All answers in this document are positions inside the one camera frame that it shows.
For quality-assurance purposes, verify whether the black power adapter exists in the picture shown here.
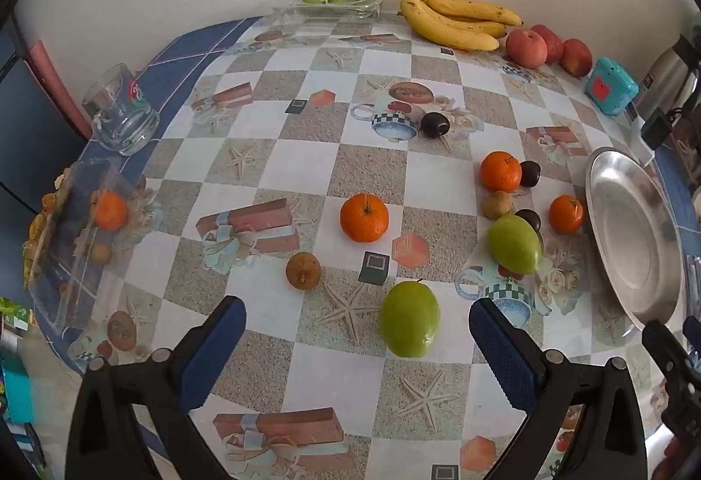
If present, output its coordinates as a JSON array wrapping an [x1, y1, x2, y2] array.
[[641, 110, 676, 150]]

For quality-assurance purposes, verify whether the red apple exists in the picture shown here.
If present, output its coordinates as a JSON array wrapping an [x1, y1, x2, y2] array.
[[530, 24, 565, 64], [559, 39, 594, 78], [505, 29, 549, 70]]

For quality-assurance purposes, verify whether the clear glass mug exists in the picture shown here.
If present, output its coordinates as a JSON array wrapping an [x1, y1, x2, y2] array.
[[82, 64, 161, 156]]

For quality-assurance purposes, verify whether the green carton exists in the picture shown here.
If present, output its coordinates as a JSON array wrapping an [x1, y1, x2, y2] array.
[[0, 296, 34, 334]]

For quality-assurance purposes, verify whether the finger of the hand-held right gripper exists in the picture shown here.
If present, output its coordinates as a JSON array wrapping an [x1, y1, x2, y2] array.
[[642, 318, 701, 445], [683, 316, 701, 374]]

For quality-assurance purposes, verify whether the brown kiwi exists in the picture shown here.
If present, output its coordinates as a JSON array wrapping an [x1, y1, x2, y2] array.
[[482, 191, 514, 219], [285, 251, 322, 289]]

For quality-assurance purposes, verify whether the orange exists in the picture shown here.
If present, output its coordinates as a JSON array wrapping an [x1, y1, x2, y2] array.
[[93, 191, 128, 231], [340, 193, 390, 243], [549, 195, 586, 234], [480, 151, 523, 193]]

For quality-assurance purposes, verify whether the yellow banana bunch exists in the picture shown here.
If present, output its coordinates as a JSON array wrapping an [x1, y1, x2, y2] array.
[[400, 0, 525, 52]]

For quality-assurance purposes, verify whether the clear plastic box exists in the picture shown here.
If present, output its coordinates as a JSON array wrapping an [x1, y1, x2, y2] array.
[[25, 159, 146, 333]]

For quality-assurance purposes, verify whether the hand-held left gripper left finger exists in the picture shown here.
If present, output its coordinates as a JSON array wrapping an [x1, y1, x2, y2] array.
[[64, 295, 248, 480]]

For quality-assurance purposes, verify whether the steel thermos jug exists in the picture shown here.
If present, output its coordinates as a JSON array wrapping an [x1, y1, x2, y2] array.
[[635, 33, 701, 124]]

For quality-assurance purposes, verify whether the teal box with red label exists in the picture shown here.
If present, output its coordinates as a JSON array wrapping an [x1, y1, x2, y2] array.
[[584, 56, 640, 116]]

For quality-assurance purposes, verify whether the silver metal object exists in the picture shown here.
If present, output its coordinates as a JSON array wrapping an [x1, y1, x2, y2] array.
[[684, 255, 701, 295]]

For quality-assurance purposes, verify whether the round metal plate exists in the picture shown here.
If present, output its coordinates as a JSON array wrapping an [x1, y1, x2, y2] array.
[[585, 147, 685, 332]]

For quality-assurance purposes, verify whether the clear plastic tray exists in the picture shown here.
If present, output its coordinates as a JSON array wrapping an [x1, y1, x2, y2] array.
[[274, 0, 385, 23]]

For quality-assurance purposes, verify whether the printed checkered tablecloth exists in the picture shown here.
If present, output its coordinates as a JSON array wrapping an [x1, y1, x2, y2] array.
[[22, 14, 701, 480]]

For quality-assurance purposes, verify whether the teal carton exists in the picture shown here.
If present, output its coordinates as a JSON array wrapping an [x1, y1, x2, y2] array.
[[0, 348, 35, 424]]

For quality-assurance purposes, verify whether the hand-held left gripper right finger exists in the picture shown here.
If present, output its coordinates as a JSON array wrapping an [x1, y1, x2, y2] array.
[[470, 297, 650, 480]]

